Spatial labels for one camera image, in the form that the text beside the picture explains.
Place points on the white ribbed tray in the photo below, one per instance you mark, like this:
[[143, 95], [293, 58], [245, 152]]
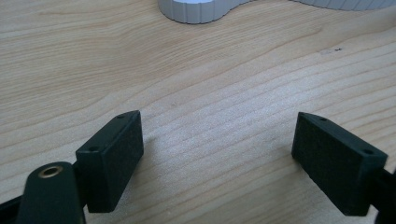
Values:
[[236, 9]]

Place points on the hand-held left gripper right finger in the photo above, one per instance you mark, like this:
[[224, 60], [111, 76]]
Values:
[[336, 165]]

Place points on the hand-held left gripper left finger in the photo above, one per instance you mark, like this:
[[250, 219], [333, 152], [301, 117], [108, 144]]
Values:
[[109, 161]]

